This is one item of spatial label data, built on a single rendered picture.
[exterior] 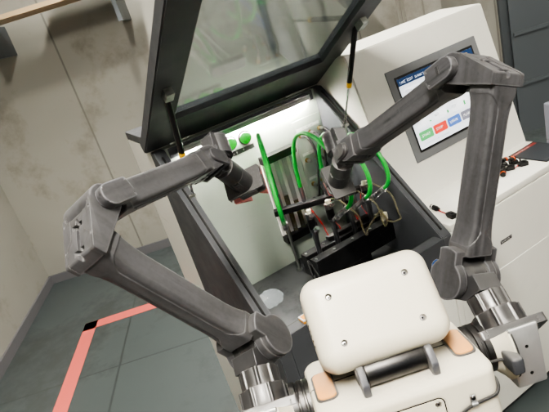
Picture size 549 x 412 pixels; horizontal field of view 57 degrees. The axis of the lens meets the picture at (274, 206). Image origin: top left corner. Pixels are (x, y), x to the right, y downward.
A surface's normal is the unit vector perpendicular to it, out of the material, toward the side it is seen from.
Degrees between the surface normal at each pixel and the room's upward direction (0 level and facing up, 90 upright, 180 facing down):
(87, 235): 48
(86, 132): 90
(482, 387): 82
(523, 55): 90
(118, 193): 64
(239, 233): 90
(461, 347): 8
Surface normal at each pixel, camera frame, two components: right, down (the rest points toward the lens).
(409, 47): 0.40, -0.01
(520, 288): 0.49, 0.21
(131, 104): 0.14, 0.35
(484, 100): -0.87, 0.26
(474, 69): -0.91, 0.04
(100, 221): 0.72, -0.53
